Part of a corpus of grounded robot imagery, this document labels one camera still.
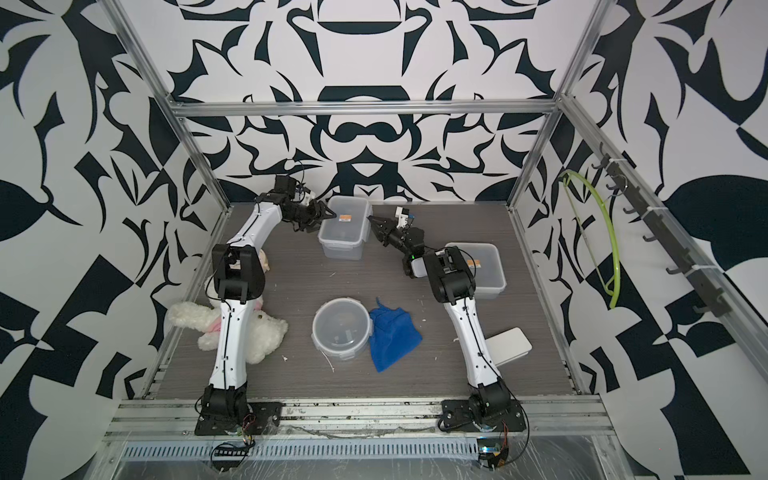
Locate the tall rectangular clear lunch box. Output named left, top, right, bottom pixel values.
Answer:
left=318, top=196, right=372, bottom=261

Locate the blue microfiber cloth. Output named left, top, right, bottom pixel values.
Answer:
left=369, top=298, right=423, bottom=373

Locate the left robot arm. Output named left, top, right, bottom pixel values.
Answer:
left=201, top=192, right=337, bottom=423

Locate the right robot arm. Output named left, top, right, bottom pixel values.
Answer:
left=368, top=213, right=513, bottom=423

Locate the square clear lunch box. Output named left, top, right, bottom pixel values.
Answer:
left=446, top=242, right=507, bottom=300

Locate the round clear lunch box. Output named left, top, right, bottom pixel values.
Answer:
left=311, top=298, right=373, bottom=361

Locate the white plush toy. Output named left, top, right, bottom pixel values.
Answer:
left=165, top=274, right=289, bottom=365

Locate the white flat box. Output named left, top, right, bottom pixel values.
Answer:
left=485, top=327, right=532, bottom=366

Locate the green bow saw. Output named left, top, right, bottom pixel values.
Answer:
left=558, top=169, right=623, bottom=310

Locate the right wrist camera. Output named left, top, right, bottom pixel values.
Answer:
left=395, top=206, right=414, bottom=230

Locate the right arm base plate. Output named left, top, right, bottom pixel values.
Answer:
left=437, top=397, right=527, bottom=433

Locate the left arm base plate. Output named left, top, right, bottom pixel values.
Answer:
left=194, top=402, right=284, bottom=436

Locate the black wall hook rack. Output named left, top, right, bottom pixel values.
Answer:
left=595, top=151, right=734, bottom=318

